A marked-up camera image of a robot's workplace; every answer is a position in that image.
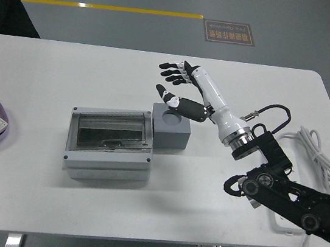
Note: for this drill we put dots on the smoky transparent box lid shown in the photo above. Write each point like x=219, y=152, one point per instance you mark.
x=108, y=131

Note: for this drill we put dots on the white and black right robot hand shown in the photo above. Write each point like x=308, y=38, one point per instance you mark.
x=215, y=96

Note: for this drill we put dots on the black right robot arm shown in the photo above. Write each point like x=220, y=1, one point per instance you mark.
x=310, y=205

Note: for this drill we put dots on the grey cube with round recess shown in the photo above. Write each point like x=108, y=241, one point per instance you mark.
x=175, y=137

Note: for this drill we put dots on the grey plastic enclosure box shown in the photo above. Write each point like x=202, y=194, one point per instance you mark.
x=107, y=164

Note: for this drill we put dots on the brown floor sign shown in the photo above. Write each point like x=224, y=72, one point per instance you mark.
x=228, y=33

